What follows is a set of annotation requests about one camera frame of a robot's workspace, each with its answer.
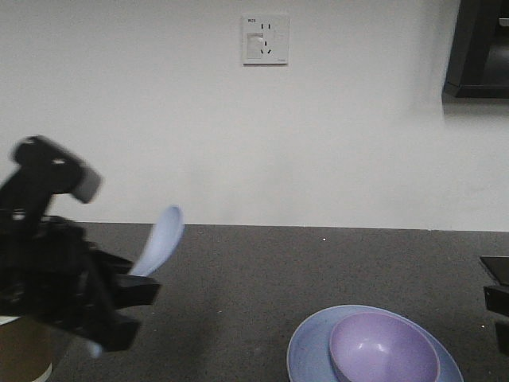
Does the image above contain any black induction cooktop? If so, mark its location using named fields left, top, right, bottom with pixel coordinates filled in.
left=480, top=256, right=509, bottom=287

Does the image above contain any light blue plastic plate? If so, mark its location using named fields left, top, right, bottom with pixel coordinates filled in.
left=286, top=305, right=464, bottom=382

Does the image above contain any light blue plastic spoon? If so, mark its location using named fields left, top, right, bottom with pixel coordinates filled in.
left=64, top=205, right=184, bottom=357

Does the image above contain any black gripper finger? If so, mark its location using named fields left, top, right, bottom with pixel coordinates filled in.
left=495, top=321, right=509, bottom=355
left=484, top=285, right=509, bottom=314

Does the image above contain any purple plastic bowl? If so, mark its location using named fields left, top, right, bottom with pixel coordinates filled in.
left=328, top=312, right=441, bottom=382

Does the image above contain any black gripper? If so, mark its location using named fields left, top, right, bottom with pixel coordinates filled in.
left=1, top=135, right=161, bottom=352

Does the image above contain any brown paper cup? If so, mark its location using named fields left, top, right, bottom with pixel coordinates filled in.
left=1, top=316, right=52, bottom=382

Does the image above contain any white wall socket right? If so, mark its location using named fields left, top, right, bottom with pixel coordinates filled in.
left=241, top=14, right=289, bottom=66

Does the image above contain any black range hood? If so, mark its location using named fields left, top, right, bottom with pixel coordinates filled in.
left=443, top=0, right=508, bottom=99

